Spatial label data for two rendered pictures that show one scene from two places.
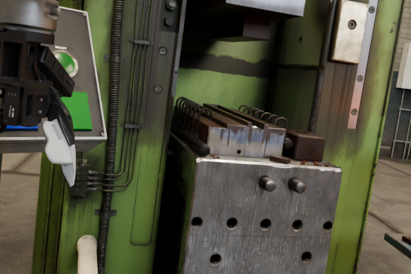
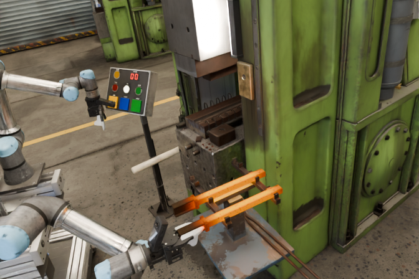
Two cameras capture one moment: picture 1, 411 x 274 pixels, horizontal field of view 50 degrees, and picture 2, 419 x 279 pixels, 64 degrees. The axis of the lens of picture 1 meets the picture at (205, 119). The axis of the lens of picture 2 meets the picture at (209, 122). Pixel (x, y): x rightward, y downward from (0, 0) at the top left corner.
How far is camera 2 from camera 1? 2.01 m
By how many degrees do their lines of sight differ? 73
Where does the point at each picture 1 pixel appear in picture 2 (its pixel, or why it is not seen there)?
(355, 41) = (247, 86)
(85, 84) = (142, 97)
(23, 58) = (89, 103)
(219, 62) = not seen: hidden behind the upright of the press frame
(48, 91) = (97, 109)
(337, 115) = (252, 125)
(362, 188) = (274, 172)
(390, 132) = not seen: outside the picture
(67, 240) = not seen: hidden behind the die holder
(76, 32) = (144, 79)
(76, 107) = (137, 104)
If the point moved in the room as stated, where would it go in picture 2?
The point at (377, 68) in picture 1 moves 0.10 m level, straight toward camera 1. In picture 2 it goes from (268, 103) to (245, 106)
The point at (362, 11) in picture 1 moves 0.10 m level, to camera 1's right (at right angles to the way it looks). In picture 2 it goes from (246, 69) to (256, 76)
